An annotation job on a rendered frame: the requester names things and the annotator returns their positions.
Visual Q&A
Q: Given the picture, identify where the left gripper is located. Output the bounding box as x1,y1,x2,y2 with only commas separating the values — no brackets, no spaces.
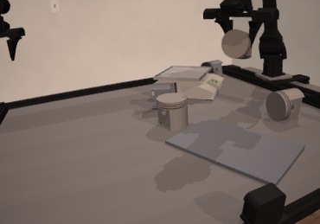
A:
0,14,25,61

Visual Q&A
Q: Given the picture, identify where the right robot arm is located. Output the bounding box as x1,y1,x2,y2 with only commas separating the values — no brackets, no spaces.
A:
220,0,287,78

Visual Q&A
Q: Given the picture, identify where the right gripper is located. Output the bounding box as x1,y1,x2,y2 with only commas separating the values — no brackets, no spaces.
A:
203,6,279,47

